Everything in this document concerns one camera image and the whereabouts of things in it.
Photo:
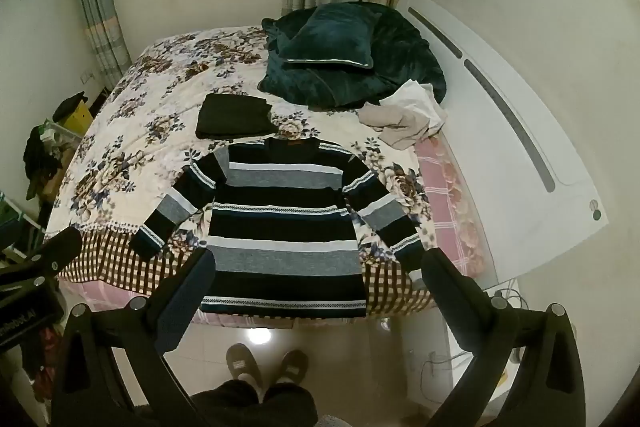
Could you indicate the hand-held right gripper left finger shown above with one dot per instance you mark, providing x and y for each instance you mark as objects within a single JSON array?
[{"x": 192, "y": 287}]

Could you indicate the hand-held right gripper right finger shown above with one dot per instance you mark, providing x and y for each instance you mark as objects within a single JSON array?
[{"x": 440, "y": 287}]

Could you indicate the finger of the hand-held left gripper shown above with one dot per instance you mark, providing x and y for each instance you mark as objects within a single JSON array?
[{"x": 55, "y": 247}]

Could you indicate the striped knit sweater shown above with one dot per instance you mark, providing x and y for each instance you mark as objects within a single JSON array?
[{"x": 285, "y": 217}]

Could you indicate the dark clothes heap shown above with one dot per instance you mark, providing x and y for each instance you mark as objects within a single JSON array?
[{"x": 42, "y": 157}]

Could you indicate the crumpled pale clothes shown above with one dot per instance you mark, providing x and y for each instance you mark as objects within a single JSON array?
[{"x": 405, "y": 117}]

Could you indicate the brown checked bed sheet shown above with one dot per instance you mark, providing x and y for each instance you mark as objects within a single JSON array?
[{"x": 115, "y": 267}]

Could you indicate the grey slipper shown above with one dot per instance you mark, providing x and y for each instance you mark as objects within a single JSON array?
[
  {"x": 244, "y": 364},
  {"x": 291, "y": 367}
]

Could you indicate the person's black trousers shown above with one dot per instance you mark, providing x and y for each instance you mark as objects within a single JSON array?
[{"x": 250, "y": 407}]

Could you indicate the black cloth on box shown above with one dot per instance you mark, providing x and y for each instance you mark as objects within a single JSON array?
[{"x": 67, "y": 104}]

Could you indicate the white headboard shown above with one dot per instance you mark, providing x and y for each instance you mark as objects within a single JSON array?
[{"x": 500, "y": 157}]

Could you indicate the floral bedspread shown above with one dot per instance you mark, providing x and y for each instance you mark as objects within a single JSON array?
[{"x": 150, "y": 107}]

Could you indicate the folded black garment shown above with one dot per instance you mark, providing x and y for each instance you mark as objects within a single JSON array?
[{"x": 232, "y": 114}]

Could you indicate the dark green velvet blanket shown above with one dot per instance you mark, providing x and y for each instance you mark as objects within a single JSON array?
[{"x": 400, "y": 52}]

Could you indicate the dark green velvet pillow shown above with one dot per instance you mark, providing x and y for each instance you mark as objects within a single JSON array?
[{"x": 330, "y": 34}]

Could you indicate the wall socket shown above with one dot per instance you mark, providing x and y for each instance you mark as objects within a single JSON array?
[{"x": 87, "y": 77}]

